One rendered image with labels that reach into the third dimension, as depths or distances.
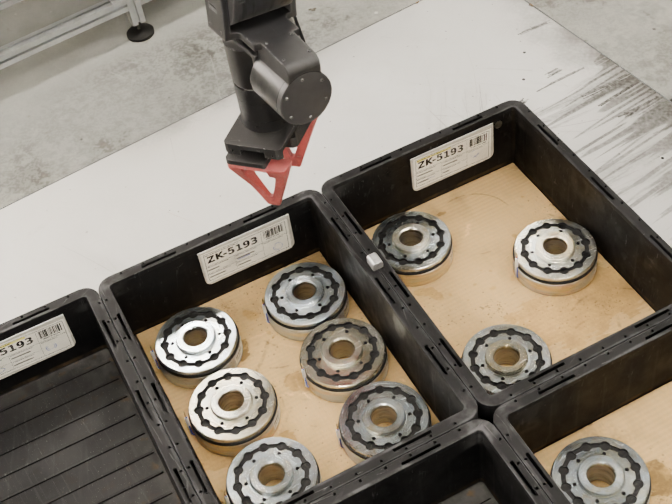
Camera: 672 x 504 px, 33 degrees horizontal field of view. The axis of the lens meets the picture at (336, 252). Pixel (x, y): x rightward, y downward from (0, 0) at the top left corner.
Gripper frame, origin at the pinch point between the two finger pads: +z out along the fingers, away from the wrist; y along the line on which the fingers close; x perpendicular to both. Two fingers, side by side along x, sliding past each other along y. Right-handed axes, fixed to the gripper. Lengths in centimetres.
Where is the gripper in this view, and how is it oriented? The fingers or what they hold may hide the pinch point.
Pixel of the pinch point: (283, 178)
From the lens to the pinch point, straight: 124.9
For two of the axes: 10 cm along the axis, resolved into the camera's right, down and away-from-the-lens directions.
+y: 3.3, -7.1, 6.2
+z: 1.3, 6.8, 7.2
